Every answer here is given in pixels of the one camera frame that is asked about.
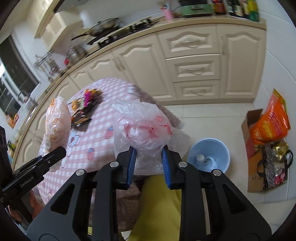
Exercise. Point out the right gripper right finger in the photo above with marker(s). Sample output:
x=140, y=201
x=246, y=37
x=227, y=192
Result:
x=180, y=175

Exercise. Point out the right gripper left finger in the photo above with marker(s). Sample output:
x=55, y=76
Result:
x=117, y=175

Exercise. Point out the clear plastic bag red print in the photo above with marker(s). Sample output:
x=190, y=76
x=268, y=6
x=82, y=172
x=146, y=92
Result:
x=146, y=128

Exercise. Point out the clear plastic bag orange contents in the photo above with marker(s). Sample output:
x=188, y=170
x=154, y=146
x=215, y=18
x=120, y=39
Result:
x=57, y=130

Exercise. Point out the light blue trash bin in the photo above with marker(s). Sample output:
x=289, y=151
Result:
x=215, y=151

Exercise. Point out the cream kitchen cabinets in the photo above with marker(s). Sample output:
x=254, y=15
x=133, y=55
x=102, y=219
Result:
x=217, y=59

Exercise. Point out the white bottle in bin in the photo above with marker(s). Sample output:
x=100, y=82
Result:
x=200, y=159

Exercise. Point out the pink checkered tablecloth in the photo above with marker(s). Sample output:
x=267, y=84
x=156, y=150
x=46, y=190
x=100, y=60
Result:
x=92, y=146

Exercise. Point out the yellow trousers leg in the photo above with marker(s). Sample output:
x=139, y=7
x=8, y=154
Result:
x=159, y=212

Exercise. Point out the black snack wrapper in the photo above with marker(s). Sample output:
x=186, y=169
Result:
x=79, y=118

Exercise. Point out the cardboard box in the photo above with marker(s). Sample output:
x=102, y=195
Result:
x=254, y=155

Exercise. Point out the magenta candy wrapper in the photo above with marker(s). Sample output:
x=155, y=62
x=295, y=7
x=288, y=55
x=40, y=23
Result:
x=87, y=97

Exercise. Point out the dark patterned shopping bag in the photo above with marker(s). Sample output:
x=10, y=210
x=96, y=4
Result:
x=276, y=160

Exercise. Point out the orange snack bag on floor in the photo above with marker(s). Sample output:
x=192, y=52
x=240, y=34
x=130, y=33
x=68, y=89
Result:
x=274, y=124

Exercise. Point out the steel pot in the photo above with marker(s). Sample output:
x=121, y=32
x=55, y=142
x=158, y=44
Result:
x=75, y=54

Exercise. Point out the black gas stove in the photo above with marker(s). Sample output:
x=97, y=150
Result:
x=123, y=32

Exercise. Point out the steel frying pan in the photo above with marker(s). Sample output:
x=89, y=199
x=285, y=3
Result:
x=98, y=28

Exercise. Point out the pink utensil cup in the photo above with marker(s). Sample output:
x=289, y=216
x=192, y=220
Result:
x=167, y=11

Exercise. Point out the green electric grill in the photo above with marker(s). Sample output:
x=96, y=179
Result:
x=195, y=8

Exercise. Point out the bottles on counter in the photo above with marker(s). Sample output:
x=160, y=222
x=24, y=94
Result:
x=247, y=9

